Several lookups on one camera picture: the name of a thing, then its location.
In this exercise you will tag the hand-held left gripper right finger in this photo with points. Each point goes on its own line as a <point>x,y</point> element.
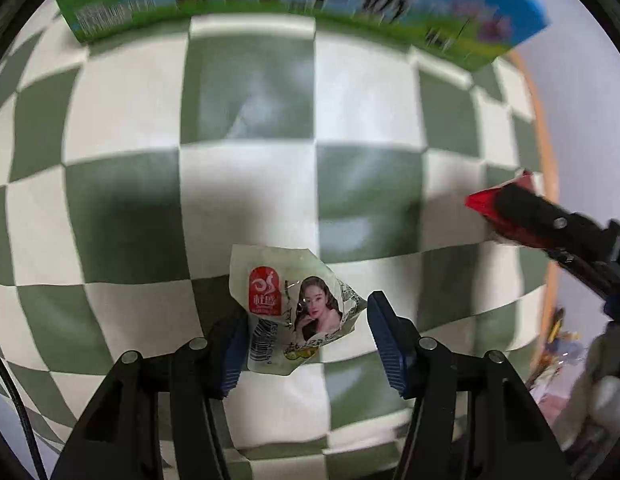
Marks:
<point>385,330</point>

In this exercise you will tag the red snack packet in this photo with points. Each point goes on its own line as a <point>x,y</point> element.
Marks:
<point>482,202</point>

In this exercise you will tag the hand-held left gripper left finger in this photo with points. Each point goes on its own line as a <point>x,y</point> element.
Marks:
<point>232,355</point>

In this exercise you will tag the small portrait snack packet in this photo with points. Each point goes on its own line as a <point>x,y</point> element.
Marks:
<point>270,285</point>

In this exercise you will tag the colourful plastic wrappers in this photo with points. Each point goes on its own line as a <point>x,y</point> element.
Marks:
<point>555,345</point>

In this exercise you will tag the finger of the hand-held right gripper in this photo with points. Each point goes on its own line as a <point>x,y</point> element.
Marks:
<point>540,212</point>
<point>580,270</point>

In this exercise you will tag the blue green printed carton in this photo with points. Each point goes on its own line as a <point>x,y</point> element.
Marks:
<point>139,5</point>

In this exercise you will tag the person's right hand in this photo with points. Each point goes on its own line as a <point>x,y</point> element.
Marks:
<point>607,395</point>

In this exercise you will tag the green white checkered table mat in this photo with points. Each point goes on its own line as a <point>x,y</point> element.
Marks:
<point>250,185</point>

